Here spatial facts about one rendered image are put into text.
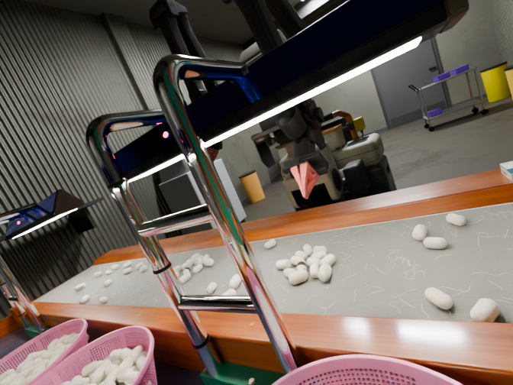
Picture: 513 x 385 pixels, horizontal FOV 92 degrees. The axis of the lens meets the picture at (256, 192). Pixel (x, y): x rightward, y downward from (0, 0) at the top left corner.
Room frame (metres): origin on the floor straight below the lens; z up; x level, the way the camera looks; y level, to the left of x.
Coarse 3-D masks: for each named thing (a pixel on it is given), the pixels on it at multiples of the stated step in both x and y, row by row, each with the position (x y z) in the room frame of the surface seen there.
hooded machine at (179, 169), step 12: (168, 168) 3.30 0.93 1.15; (180, 168) 3.16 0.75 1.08; (216, 168) 3.45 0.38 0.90; (168, 180) 3.28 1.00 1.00; (180, 180) 3.13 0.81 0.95; (192, 180) 3.06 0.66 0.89; (228, 180) 3.56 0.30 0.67; (168, 192) 3.33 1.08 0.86; (180, 192) 3.19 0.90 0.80; (192, 192) 3.07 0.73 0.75; (228, 192) 3.47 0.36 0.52; (168, 204) 3.39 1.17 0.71; (180, 204) 3.25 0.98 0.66; (192, 204) 3.12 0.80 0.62; (204, 204) 3.07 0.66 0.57; (240, 204) 3.58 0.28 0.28; (240, 216) 3.50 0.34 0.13; (192, 228) 3.25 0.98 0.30; (204, 228) 3.13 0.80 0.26
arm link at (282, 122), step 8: (280, 112) 0.64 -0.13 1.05; (288, 112) 0.62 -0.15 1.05; (296, 112) 0.61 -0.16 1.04; (304, 112) 0.66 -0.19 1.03; (320, 112) 0.68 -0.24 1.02; (280, 120) 0.62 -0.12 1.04; (288, 120) 0.60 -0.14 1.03; (296, 120) 0.60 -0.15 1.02; (304, 120) 0.67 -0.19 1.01; (312, 120) 0.67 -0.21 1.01; (320, 120) 0.69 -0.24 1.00; (280, 128) 0.63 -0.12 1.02; (288, 128) 0.61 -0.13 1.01; (296, 128) 0.61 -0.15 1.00; (304, 128) 0.62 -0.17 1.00; (288, 136) 0.64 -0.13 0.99; (296, 136) 0.63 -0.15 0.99
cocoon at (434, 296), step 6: (432, 288) 0.27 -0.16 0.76; (426, 294) 0.27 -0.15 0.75; (432, 294) 0.26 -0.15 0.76; (438, 294) 0.26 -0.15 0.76; (444, 294) 0.26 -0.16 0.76; (432, 300) 0.26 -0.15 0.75; (438, 300) 0.26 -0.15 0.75; (444, 300) 0.25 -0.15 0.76; (450, 300) 0.25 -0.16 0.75; (438, 306) 0.26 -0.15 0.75; (444, 306) 0.25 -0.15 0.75; (450, 306) 0.25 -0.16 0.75
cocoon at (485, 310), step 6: (480, 300) 0.23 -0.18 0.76; (486, 300) 0.23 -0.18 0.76; (492, 300) 0.23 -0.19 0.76; (474, 306) 0.23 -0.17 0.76; (480, 306) 0.22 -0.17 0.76; (486, 306) 0.22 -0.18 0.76; (492, 306) 0.22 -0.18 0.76; (498, 306) 0.22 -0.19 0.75; (474, 312) 0.22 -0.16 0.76; (480, 312) 0.22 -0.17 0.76; (486, 312) 0.22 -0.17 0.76; (492, 312) 0.22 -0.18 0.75; (498, 312) 0.22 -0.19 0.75; (474, 318) 0.22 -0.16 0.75; (480, 318) 0.22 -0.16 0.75; (486, 318) 0.21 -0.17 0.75; (492, 318) 0.21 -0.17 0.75
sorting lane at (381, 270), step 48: (288, 240) 0.63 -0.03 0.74; (336, 240) 0.52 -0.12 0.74; (384, 240) 0.45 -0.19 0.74; (480, 240) 0.34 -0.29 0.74; (96, 288) 0.92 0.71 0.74; (144, 288) 0.72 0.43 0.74; (192, 288) 0.58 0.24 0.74; (240, 288) 0.49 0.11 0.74; (288, 288) 0.42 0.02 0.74; (336, 288) 0.37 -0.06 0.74; (384, 288) 0.33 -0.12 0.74; (480, 288) 0.26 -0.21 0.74
